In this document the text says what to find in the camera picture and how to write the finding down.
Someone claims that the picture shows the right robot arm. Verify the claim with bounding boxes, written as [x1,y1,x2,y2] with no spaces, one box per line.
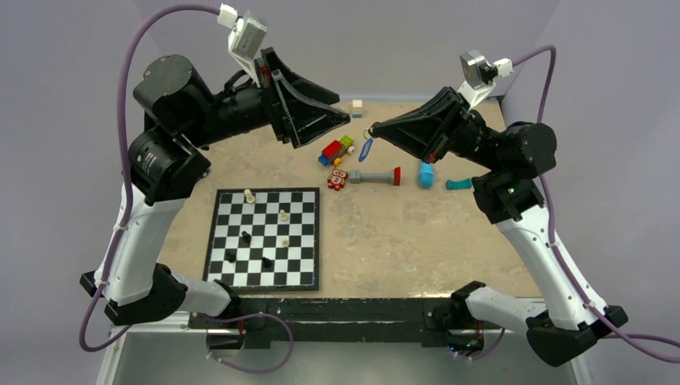
[368,87,628,367]

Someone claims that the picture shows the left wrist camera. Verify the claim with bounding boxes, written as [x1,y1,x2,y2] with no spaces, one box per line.
[217,4,268,87]

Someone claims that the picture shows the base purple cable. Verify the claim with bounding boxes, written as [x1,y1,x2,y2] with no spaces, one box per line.
[205,308,298,374]

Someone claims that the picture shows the black white chessboard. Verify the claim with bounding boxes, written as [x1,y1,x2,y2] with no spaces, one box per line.
[203,187,321,294]

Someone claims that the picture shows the white blue small cube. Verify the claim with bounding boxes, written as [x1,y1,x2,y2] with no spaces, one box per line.
[351,99,363,119]

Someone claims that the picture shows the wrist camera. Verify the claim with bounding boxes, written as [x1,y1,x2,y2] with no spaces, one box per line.
[217,4,268,87]
[457,50,513,110]

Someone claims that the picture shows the black base frame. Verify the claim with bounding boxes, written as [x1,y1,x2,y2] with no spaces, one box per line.
[188,298,494,355]

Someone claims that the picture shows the white chess piece top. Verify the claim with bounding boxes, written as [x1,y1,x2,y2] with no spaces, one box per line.
[244,189,256,204]

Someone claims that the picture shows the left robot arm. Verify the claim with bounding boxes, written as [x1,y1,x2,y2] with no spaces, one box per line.
[80,48,350,328]

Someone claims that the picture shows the colourful toy brick car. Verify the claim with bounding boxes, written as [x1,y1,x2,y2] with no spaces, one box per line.
[318,136,355,167]

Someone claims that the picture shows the grey red toy bolt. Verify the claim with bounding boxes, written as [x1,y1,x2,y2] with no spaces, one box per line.
[348,167,401,186]

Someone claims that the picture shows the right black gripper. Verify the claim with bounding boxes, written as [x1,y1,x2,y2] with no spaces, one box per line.
[373,86,505,171]

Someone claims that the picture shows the light blue cylinder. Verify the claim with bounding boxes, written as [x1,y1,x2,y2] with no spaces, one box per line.
[417,162,435,189]

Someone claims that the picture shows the black chess piece left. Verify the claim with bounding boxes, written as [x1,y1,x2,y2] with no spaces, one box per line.
[225,250,237,263]

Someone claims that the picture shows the red owl number block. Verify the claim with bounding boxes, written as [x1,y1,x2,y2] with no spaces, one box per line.
[327,168,348,191]

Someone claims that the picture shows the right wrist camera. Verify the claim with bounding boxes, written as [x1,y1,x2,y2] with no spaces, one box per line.
[457,50,513,110]

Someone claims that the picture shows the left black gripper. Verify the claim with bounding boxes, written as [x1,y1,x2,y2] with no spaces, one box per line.
[181,46,349,148]

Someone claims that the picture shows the teal curved piece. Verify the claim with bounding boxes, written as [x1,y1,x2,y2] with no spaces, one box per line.
[445,178,472,191]

